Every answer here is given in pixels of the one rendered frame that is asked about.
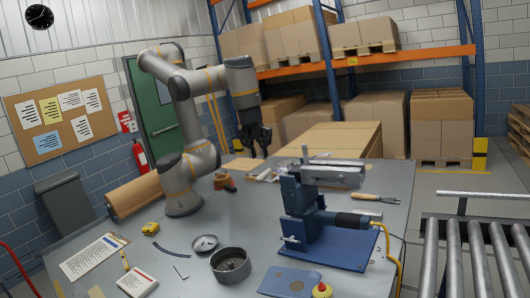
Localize wooden handled tool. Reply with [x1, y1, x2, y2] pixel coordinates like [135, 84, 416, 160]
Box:
[350, 191, 402, 206]

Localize clipboard with paper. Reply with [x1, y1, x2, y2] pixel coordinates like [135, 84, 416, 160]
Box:
[57, 230, 132, 284]

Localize grey roller conveyor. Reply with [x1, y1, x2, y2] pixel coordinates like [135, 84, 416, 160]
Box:
[416, 188, 530, 298]

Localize grey round lid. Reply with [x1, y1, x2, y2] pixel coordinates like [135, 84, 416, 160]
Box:
[191, 233, 220, 255]

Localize brown paper roll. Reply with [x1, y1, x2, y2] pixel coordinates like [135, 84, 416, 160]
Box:
[102, 168, 166, 225]

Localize cardboard boxes on pallet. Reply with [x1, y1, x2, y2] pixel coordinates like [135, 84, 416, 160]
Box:
[327, 15, 403, 60]
[409, 86, 476, 170]
[217, 22, 271, 72]
[261, 4, 339, 70]

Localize grey stapler magazine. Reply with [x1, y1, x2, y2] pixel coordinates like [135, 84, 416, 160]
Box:
[297, 158, 367, 191]

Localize yellow tape measure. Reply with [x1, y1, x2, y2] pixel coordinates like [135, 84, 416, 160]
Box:
[140, 221, 161, 238]

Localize dark blue curved strip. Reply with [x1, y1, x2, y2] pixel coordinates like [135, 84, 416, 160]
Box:
[150, 240, 193, 260]

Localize blue cloth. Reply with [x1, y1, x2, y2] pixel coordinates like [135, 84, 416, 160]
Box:
[256, 265, 323, 298]

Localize red wall alarm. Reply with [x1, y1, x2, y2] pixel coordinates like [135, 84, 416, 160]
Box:
[116, 109, 139, 135]

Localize yellow utility knife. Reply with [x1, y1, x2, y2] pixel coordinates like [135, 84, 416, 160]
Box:
[118, 249, 132, 273]

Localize grey bin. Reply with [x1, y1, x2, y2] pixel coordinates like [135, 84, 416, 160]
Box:
[32, 168, 99, 238]

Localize thin bent staple stick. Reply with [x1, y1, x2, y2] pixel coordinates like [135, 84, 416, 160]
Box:
[172, 264, 191, 282]

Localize wooden pallet stack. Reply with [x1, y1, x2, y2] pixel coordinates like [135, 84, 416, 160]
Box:
[506, 102, 530, 169]

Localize white red booklet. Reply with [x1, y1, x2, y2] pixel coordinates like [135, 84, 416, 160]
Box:
[114, 266, 161, 298]

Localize orange tape dispenser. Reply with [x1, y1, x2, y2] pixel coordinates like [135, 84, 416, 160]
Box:
[212, 171, 234, 192]

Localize large flat cardboard box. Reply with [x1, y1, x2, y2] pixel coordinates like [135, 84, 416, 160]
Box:
[271, 120, 385, 161]

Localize flat cardboard sheet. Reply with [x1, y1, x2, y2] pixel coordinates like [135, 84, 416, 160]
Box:
[220, 156, 267, 173]

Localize blue stapler body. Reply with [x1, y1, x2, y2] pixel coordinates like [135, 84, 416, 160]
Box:
[278, 163, 385, 255]

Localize blue stapler base plate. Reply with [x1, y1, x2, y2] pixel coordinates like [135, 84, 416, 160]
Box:
[276, 225, 382, 275]

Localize blue orange pallet rack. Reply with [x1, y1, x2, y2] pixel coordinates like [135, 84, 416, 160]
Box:
[205, 0, 487, 138]

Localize yellow air hose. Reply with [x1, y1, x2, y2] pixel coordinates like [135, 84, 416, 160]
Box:
[369, 220, 404, 298]

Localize yellow bottle red cap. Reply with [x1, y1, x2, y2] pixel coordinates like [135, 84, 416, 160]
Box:
[310, 280, 334, 298]

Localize black wall clock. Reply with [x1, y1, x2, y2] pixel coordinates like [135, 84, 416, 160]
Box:
[23, 3, 56, 31]

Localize green door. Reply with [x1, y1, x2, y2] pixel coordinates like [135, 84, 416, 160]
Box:
[122, 53, 188, 165]

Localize cork notice board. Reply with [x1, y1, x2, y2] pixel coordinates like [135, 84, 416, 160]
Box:
[0, 74, 120, 168]

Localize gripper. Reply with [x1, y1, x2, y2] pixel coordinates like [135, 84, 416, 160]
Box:
[236, 106, 274, 160]

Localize white roll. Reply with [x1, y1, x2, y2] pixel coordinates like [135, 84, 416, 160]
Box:
[253, 166, 274, 184]

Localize red fire extinguisher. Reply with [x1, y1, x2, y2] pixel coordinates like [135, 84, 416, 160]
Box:
[131, 138, 151, 176]

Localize grey scrap cup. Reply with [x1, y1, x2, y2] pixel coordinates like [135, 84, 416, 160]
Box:
[208, 246, 253, 286]

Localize red hose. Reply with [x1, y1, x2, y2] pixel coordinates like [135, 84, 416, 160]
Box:
[0, 240, 44, 298]

